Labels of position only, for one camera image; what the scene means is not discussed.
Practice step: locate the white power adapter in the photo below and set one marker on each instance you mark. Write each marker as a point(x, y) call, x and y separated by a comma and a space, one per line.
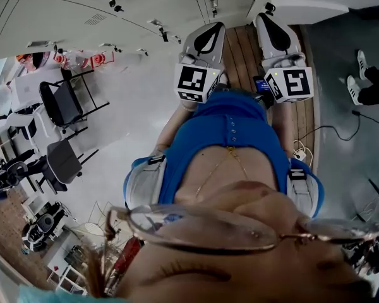
point(300, 153)

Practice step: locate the person's left forearm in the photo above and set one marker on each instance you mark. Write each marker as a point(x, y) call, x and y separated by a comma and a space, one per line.
point(173, 128)

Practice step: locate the thin-rimmed glasses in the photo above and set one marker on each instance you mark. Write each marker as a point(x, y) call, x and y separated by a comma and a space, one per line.
point(208, 246)

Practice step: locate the black folding chair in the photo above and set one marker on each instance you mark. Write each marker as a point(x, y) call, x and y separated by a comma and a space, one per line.
point(63, 101)
point(63, 163)

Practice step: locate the black phone with blue screen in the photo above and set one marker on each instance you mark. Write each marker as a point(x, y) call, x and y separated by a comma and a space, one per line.
point(261, 85)

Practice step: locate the white locker door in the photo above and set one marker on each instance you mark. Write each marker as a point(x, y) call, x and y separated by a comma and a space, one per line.
point(303, 8)

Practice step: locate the person's face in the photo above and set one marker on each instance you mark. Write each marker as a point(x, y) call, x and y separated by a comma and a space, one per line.
point(240, 279)

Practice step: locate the silver laptop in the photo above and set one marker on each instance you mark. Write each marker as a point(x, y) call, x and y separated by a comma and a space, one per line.
point(26, 91)

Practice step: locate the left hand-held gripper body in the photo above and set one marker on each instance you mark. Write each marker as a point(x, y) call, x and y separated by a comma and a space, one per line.
point(202, 43)

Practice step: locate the person's blue shirt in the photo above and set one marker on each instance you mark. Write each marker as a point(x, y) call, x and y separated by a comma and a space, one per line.
point(227, 118)

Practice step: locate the grey locker bank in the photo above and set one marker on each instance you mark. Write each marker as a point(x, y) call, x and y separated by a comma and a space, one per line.
point(66, 14)

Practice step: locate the red cylinder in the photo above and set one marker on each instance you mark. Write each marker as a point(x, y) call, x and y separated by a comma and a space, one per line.
point(124, 259)

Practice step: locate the wooden slat platform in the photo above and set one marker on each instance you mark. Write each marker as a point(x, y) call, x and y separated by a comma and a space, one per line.
point(240, 52)

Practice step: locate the black locker padlock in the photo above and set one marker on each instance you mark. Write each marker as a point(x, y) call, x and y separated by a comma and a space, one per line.
point(214, 9)
point(115, 4)
point(164, 35)
point(269, 9)

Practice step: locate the black and white office chair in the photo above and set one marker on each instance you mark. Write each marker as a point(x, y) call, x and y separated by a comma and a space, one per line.
point(42, 227)

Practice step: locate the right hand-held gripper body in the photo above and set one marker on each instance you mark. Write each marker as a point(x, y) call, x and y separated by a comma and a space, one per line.
point(276, 55)

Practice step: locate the person's right forearm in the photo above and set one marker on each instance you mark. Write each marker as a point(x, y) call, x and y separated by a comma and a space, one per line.
point(284, 128)

